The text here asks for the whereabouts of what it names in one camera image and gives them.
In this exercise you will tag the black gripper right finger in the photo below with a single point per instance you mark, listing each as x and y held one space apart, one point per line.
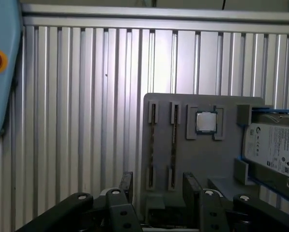
212 212

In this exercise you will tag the silver CPU chip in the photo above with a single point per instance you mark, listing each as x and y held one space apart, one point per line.
206 122

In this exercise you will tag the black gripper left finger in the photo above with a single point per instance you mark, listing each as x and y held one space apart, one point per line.
121 212

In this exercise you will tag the grey parts rack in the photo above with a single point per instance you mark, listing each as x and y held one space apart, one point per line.
207 157

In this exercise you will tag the pale blue teach pendant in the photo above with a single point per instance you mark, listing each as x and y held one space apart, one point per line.
4 108

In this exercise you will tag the hard disk in blue carrier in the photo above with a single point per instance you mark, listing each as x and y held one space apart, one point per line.
275 145

